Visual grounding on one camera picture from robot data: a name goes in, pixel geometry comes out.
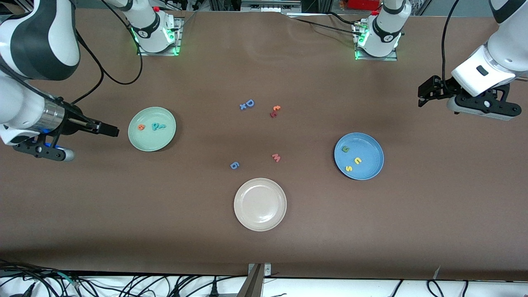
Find cream round plate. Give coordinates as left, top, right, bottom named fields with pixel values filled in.
left=233, top=178, right=288, bottom=232

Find pale green round plate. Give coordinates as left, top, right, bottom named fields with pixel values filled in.
left=128, top=107, right=177, bottom=152

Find grey power strip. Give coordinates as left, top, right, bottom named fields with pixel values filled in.
left=240, top=0, right=304, bottom=13

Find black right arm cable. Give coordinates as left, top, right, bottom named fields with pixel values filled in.
left=70, top=0, right=144, bottom=106

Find metal left arm base mount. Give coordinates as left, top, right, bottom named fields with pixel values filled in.
left=354, top=21, right=398, bottom=61

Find black cable connector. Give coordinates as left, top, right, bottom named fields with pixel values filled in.
left=10, top=282, right=37, bottom=297

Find black base power cable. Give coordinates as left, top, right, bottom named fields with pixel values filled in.
left=288, top=16, right=363, bottom=37
left=324, top=10, right=361, bottom=26

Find metal right arm base mount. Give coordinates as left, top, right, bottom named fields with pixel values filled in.
left=137, top=17, right=183, bottom=56

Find teal floor cable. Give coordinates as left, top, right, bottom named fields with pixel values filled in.
left=53, top=270, right=81, bottom=288

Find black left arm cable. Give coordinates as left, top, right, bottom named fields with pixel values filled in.
left=441, top=0, right=460, bottom=89

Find blue round plate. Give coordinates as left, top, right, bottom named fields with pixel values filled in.
left=334, top=132, right=385, bottom=181

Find aluminium profile beam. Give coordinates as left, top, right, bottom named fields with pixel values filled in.
left=236, top=264, right=264, bottom=297

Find red box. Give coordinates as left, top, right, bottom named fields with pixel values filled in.
left=346, top=0, right=382, bottom=11

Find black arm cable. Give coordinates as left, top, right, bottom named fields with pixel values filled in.
left=70, top=0, right=144, bottom=106
left=441, top=0, right=460, bottom=89

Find silver angle bracket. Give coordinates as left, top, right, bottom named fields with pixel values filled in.
left=247, top=263, right=272, bottom=277

